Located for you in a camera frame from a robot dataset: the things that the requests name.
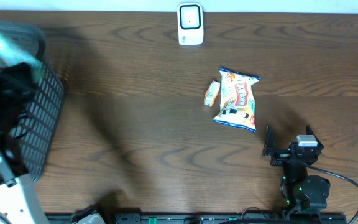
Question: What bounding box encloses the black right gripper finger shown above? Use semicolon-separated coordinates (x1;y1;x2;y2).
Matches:
264;126;275;151
306;125;322;146

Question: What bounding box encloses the yellow blue snack bag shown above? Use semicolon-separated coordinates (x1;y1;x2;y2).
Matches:
213;68;260;133

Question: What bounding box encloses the small orange white packet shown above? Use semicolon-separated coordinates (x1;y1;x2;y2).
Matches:
204;81;221;107

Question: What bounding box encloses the teal candy pouch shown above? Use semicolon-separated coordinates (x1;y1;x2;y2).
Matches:
0;33;43;83

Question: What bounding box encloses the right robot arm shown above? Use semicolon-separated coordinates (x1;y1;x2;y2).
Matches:
262;126;331;223

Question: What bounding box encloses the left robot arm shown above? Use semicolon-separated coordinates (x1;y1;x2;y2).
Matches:
0;63;48;223

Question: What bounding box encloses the white barcode scanner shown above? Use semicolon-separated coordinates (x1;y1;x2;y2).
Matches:
177;2;204;45

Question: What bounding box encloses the grey plastic shopping basket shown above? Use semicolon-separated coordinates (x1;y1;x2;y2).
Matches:
0;21;65;182

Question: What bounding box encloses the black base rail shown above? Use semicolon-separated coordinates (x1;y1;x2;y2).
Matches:
47;213;346;224

